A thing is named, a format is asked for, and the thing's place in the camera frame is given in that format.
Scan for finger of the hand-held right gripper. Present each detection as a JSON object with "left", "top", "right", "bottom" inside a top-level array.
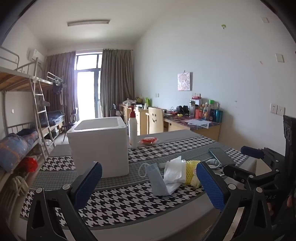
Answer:
[
  {"left": 223, "top": 164, "right": 274, "bottom": 186},
  {"left": 240, "top": 146, "right": 286, "bottom": 164}
]

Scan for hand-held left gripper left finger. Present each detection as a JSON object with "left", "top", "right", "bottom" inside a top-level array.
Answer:
[{"left": 26, "top": 161, "right": 102, "bottom": 241}]

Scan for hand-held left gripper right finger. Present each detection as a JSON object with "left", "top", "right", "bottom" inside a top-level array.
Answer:
[{"left": 196, "top": 161, "right": 274, "bottom": 241}]

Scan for green snack packet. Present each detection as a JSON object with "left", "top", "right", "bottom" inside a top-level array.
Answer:
[{"left": 190, "top": 170, "right": 204, "bottom": 189}]

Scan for yellow foam fruit net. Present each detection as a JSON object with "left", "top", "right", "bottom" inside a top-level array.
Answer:
[{"left": 185, "top": 160, "right": 204, "bottom": 186}]

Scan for white foam box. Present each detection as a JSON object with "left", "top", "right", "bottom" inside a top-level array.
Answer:
[{"left": 67, "top": 116, "right": 129, "bottom": 179}]

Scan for white plastic bag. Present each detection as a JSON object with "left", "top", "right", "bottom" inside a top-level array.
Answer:
[{"left": 163, "top": 156, "right": 186, "bottom": 195}]

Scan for light blue face mask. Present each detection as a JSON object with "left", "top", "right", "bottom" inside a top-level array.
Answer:
[{"left": 138, "top": 162, "right": 170, "bottom": 197}]

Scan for black smartphone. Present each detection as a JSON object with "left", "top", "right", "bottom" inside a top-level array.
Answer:
[{"left": 208, "top": 148, "right": 236, "bottom": 166}]

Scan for grey cloth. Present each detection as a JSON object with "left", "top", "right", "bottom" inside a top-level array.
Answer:
[{"left": 205, "top": 158, "right": 223, "bottom": 169}]

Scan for houndstooth tablecloth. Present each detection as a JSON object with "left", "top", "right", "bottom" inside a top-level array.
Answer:
[{"left": 20, "top": 129, "right": 257, "bottom": 232}]

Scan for wooden desk with patterned cover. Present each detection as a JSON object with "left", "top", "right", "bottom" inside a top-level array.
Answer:
[{"left": 163, "top": 111, "right": 221, "bottom": 142}]

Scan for row of toiletry bottles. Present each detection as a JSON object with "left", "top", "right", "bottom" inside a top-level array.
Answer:
[{"left": 195, "top": 100, "right": 223, "bottom": 123}]

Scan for printed paper sheets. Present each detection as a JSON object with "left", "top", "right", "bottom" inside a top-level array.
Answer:
[{"left": 187, "top": 119, "right": 212, "bottom": 128}]

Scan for black folding chair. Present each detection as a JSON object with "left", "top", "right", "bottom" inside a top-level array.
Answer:
[{"left": 61, "top": 108, "right": 78, "bottom": 142}]

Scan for red plastic bag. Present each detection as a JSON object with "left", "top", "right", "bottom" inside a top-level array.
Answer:
[{"left": 18, "top": 156, "right": 38, "bottom": 172}]

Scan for white bottle with red cap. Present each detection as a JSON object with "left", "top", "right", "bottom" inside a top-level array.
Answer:
[{"left": 128, "top": 111, "right": 138, "bottom": 149}]

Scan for beige cloth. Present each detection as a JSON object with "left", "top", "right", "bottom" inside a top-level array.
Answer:
[{"left": 11, "top": 176, "right": 28, "bottom": 195}]

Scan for clear water bottle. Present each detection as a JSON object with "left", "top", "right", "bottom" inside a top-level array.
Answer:
[{"left": 189, "top": 99, "right": 197, "bottom": 117}]

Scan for blue bedding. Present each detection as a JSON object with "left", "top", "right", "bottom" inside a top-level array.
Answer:
[{"left": 38, "top": 111, "right": 65, "bottom": 127}]

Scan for red snack packet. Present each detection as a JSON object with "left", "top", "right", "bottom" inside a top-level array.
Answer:
[{"left": 141, "top": 137, "right": 158, "bottom": 146}]

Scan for blue rolled quilt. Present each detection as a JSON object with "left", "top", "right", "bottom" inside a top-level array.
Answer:
[{"left": 0, "top": 128, "right": 38, "bottom": 173}]

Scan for wooden desk with drawers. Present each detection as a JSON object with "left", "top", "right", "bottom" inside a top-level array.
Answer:
[{"left": 119, "top": 103, "right": 167, "bottom": 136}]

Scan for wooden chair with smiley face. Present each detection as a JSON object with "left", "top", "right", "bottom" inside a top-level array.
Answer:
[{"left": 148, "top": 107, "right": 165, "bottom": 134}]

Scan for glass balcony door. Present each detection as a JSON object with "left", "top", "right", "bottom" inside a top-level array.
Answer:
[{"left": 75, "top": 53, "right": 103, "bottom": 118}]

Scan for brown curtain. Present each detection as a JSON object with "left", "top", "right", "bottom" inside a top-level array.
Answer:
[
  {"left": 100, "top": 49, "right": 135, "bottom": 117},
  {"left": 45, "top": 51, "right": 77, "bottom": 116}
]

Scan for metal bunk bed with ladder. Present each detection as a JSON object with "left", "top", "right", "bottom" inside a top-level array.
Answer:
[{"left": 0, "top": 46, "right": 56, "bottom": 179}]

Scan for white air conditioner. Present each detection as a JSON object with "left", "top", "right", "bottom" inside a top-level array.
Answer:
[{"left": 27, "top": 49, "right": 44, "bottom": 62}]

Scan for ceiling light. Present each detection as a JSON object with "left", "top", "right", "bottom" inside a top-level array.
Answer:
[{"left": 67, "top": 20, "right": 110, "bottom": 27}]

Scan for pink cartoon wall picture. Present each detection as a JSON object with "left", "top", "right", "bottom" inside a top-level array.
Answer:
[{"left": 178, "top": 72, "right": 193, "bottom": 91}]

